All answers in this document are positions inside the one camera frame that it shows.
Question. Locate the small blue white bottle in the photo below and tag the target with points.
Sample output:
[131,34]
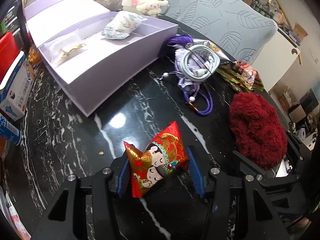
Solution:
[9,131]

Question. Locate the red cartoon couple pillow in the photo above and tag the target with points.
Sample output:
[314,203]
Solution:
[163,156]

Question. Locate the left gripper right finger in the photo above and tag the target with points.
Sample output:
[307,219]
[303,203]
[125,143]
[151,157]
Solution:
[256,217]

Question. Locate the orange green snack packet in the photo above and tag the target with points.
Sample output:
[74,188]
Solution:
[240,76]

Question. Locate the blue white medicine box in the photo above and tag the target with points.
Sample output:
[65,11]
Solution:
[16,87]

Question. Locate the silver red snack packet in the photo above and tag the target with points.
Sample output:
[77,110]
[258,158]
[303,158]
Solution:
[213,47]

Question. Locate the black printed box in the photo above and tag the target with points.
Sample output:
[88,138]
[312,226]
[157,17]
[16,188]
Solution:
[10,23]

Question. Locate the dark red fuzzy pouch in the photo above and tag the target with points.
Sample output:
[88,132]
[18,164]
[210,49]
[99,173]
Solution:
[259,135]

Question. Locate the red bottle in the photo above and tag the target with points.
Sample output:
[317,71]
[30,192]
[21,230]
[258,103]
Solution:
[8,53]

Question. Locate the grey leaf-pattern chair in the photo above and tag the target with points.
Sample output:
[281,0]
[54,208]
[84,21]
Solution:
[231,24]

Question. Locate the lavender gift box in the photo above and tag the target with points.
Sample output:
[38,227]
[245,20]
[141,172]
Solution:
[87,66]

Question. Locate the white bread-print snack bag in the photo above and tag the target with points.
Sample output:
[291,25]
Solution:
[123,24]

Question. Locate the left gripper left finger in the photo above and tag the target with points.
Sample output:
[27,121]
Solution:
[84,207]

